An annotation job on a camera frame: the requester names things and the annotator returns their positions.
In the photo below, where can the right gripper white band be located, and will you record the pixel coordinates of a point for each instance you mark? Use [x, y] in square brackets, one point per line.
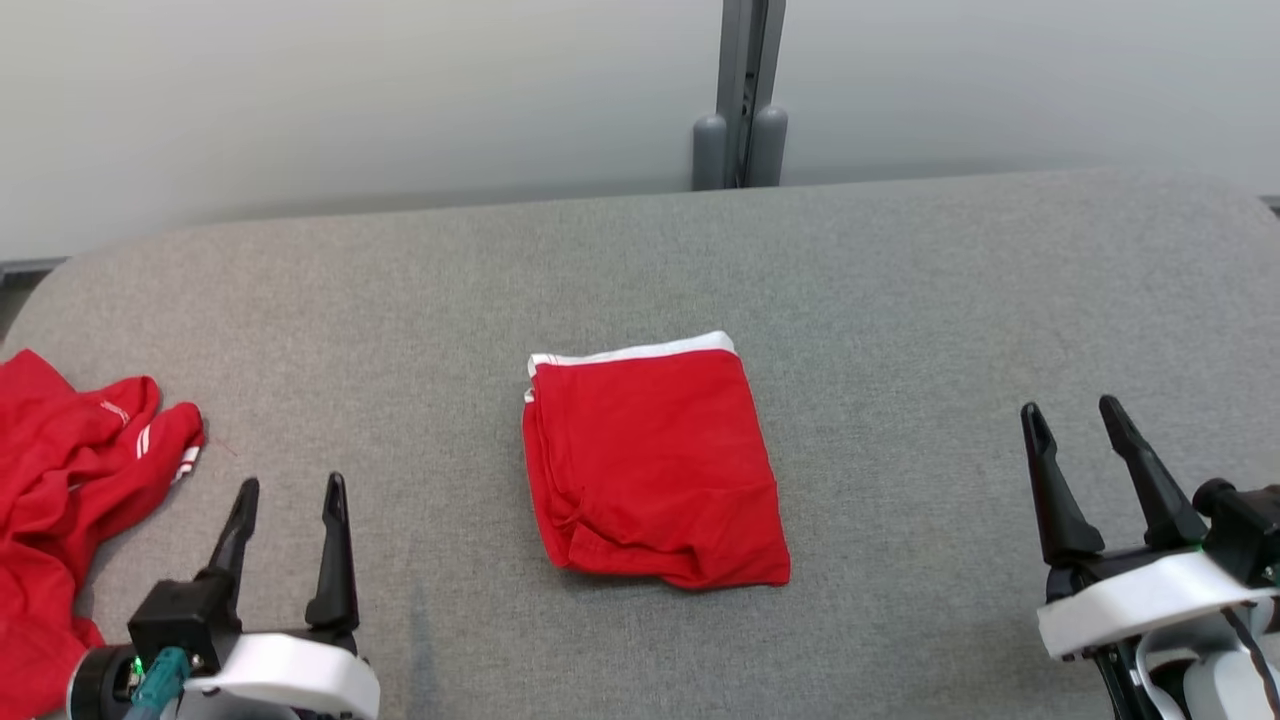
[1130, 600]

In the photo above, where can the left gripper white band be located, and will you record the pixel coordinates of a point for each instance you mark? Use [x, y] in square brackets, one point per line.
[290, 675]

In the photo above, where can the red shirt with white stripes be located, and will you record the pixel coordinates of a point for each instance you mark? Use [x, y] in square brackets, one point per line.
[50, 480]

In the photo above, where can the red shorts with white trim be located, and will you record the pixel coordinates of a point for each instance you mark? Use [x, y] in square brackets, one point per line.
[655, 470]

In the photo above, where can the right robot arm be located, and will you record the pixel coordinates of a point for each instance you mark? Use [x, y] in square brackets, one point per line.
[1215, 670]

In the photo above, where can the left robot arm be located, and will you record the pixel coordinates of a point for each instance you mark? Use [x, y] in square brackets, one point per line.
[98, 685]

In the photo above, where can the grey fabric sofa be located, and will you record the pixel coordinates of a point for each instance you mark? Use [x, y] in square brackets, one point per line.
[900, 330]

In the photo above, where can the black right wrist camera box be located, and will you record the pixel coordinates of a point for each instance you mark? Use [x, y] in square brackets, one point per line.
[1245, 525]

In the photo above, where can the teal left camera connector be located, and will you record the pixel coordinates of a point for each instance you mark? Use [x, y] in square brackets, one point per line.
[160, 685]

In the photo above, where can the grey cylindrical post cap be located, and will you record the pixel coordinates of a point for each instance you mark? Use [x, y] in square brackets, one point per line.
[709, 155]
[769, 148]

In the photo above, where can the grey metal partition post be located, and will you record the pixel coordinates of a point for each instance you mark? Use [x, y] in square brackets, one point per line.
[750, 60]

